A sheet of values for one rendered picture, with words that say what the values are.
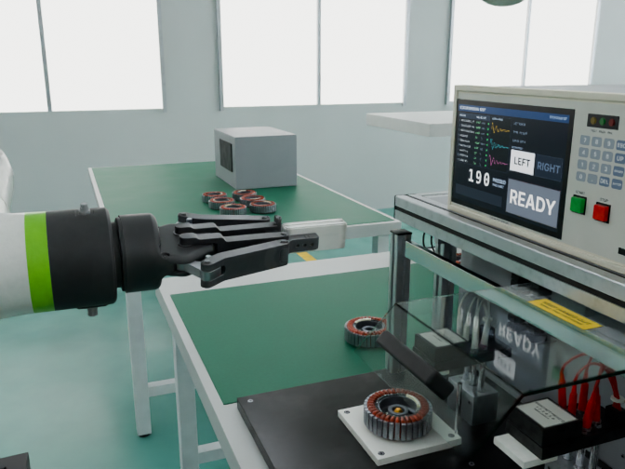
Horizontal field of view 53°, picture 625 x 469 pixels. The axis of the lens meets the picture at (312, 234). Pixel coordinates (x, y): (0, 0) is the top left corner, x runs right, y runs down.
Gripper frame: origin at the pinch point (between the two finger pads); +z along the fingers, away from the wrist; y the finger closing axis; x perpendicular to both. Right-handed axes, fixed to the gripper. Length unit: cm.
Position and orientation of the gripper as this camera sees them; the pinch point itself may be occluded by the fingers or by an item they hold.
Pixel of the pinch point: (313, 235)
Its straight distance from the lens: 67.6
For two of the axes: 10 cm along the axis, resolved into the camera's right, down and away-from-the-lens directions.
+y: 3.6, 4.1, -8.4
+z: 9.3, -0.9, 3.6
